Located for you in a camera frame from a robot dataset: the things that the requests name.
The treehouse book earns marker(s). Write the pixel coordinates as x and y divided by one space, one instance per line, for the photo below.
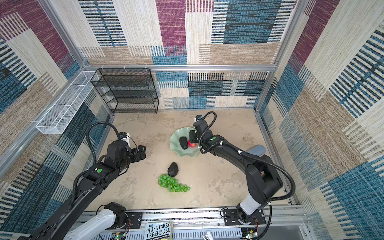
159 231

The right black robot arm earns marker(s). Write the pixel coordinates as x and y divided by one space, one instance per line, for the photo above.
266 181

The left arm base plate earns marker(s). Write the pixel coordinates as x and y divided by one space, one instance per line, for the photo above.
128 220

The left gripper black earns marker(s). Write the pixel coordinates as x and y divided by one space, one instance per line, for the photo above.
141 151

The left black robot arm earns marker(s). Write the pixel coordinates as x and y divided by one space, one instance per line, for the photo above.
86 187

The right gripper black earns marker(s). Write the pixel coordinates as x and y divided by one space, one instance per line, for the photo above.
192 136

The white wire mesh basket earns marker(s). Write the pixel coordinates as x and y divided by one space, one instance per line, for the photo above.
59 116

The blue grey case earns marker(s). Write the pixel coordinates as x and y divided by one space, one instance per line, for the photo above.
258 150

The dark avocado one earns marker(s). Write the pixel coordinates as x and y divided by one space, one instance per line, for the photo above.
183 143
173 170

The aluminium front rail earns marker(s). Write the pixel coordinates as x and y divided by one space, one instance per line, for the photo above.
282 215

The small red apple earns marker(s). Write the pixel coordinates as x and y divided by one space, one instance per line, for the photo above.
192 145

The black wire mesh shelf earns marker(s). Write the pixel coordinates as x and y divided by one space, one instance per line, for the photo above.
129 90

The green grape bunch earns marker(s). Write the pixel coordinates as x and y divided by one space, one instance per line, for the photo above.
172 184

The mint green wavy fruit bowl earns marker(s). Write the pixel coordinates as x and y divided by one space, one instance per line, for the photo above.
179 143

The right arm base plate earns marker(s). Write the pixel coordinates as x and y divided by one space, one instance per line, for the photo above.
234 217

